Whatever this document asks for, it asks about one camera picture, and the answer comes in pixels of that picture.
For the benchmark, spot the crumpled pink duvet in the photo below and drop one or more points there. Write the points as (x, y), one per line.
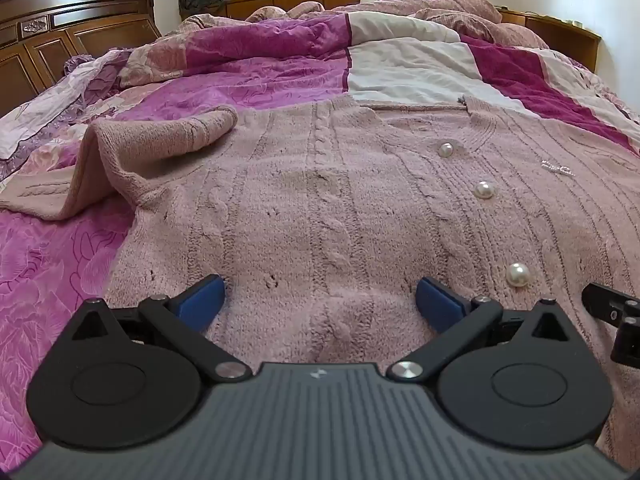
(465, 10)

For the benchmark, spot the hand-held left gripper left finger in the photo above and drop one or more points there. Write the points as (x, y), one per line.
(202, 302)

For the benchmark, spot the pink knitted cardigan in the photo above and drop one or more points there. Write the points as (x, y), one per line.
(325, 200)

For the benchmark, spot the lilac floral pillow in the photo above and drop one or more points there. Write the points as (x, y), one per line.
(50, 100)

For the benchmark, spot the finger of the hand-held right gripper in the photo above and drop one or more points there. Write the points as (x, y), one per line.
(607, 305)

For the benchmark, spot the magenta patchwork quilt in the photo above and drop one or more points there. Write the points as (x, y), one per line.
(280, 75)

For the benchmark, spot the carved wooden headboard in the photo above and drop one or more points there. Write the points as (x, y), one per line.
(50, 50)

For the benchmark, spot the low wooden cabinet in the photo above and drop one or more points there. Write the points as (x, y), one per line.
(560, 35)

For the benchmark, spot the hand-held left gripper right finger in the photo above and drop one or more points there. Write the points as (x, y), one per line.
(440, 305)

